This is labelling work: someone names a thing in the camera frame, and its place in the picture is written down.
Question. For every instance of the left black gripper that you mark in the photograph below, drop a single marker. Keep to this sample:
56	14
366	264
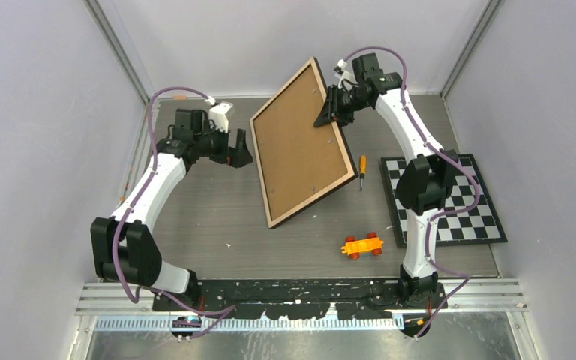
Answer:
236	157

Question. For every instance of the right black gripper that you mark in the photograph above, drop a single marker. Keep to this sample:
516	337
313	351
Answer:
330	112

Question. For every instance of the yellow handled screwdriver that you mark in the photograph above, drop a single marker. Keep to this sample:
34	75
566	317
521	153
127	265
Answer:
362	171

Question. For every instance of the black picture frame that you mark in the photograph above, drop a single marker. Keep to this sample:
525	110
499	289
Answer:
298	164

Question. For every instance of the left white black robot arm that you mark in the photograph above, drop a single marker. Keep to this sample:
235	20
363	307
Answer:
123	246

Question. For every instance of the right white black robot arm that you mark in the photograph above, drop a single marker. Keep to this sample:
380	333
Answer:
430	171

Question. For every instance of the orange toy car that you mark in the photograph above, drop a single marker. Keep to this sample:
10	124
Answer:
370	245

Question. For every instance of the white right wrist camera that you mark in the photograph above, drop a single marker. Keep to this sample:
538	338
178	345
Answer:
346	79

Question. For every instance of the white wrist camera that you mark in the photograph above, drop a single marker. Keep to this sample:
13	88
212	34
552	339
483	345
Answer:
346	79
219	113

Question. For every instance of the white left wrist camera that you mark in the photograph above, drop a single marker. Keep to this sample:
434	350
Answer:
219	113

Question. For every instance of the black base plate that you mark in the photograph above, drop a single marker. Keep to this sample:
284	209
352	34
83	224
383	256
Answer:
300	299

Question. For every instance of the aluminium rail front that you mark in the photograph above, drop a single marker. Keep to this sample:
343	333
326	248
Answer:
480	295

